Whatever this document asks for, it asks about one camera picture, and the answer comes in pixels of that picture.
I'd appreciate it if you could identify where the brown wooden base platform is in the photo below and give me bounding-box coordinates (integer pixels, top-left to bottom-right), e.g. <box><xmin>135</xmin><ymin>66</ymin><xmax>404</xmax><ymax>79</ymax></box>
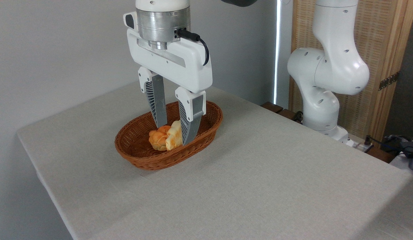
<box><xmin>261</xmin><ymin>102</ymin><xmax>398</xmax><ymax>164</ymax></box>

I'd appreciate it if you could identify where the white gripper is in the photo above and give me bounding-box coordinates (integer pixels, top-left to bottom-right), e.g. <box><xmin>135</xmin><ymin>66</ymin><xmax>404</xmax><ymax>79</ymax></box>
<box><xmin>124</xmin><ymin>12</ymin><xmax>213</xmax><ymax>146</ymax></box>

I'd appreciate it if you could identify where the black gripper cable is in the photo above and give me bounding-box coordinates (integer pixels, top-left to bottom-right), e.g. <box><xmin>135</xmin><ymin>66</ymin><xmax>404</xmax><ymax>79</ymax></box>
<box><xmin>177</xmin><ymin>28</ymin><xmax>210</xmax><ymax>66</ymax></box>

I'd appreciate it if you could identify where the grey tablecloth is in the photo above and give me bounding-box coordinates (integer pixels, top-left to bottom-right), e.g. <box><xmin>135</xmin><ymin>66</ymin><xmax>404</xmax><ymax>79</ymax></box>
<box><xmin>16</xmin><ymin>78</ymin><xmax>413</xmax><ymax>240</ymax></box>

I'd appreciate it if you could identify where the long leaf-shaped bread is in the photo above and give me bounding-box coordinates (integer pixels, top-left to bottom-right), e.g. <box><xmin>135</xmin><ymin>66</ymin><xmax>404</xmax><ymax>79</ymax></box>
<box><xmin>165</xmin><ymin>120</ymin><xmax>183</xmax><ymax>150</ymax></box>

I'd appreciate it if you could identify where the round orange bread bun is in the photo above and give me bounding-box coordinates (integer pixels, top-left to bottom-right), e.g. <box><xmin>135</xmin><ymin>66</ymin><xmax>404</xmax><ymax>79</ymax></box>
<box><xmin>149</xmin><ymin>125</ymin><xmax>172</xmax><ymax>151</ymax></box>

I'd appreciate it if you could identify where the dark grey bag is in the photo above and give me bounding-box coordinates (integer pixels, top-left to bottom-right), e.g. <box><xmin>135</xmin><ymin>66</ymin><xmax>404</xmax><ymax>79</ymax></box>
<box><xmin>381</xmin><ymin>133</ymin><xmax>413</xmax><ymax>173</ymax></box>

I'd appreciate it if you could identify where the brown oval wicker basket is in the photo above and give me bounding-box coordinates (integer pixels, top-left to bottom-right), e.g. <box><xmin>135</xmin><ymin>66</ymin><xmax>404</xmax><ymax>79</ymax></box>
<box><xmin>114</xmin><ymin>100</ymin><xmax>223</xmax><ymax>171</ymax></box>

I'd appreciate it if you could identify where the metal screen hinge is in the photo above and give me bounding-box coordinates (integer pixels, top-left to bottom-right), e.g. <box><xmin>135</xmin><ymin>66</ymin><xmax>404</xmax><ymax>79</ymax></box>
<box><xmin>379</xmin><ymin>72</ymin><xmax>400</xmax><ymax>91</ymax></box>

